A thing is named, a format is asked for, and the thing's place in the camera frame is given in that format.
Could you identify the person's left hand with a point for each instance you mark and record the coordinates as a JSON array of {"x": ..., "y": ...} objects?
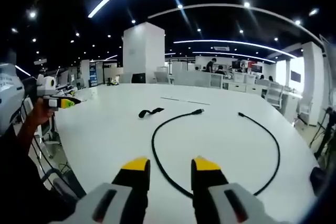
[{"x": 39, "y": 115}]

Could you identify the grey office chair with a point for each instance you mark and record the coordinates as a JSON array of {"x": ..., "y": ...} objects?
[{"x": 64, "y": 184}]

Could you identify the white mesh office chair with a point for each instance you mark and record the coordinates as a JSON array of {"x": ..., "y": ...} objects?
[{"x": 274, "y": 94}]

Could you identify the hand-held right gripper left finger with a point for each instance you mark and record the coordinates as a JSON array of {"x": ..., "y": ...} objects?
[{"x": 119, "y": 197}]

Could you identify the dark wall screen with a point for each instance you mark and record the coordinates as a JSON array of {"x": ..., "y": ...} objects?
[{"x": 295, "y": 76}]

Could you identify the white partition row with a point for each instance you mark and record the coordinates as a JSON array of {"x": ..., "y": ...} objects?
[{"x": 194, "y": 79}]

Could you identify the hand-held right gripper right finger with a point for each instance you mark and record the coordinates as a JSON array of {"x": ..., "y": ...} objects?
[{"x": 218, "y": 195}]

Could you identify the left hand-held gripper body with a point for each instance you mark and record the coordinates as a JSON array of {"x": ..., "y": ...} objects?
[{"x": 47, "y": 85}]

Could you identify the white square pillar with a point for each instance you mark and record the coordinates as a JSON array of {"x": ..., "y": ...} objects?
[{"x": 144, "y": 51}]

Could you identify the blue standing banner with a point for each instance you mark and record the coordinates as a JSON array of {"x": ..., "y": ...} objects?
[{"x": 93, "y": 75}]

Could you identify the white desk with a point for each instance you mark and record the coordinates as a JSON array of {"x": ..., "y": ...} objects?
[{"x": 110, "y": 129}]

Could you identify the black tripod stand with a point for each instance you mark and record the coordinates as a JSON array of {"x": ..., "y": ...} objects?
[{"x": 326, "y": 129}]

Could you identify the white machine casing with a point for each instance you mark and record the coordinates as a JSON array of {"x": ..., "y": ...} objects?
[{"x": 9, "y": 95}]

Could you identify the ceiling air vent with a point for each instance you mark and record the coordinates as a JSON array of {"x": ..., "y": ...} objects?
[{"x": 221, "y": 48}]

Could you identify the curved ceiling light strip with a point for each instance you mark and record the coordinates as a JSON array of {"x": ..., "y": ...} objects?
[{"x": 236, "y": 44}]

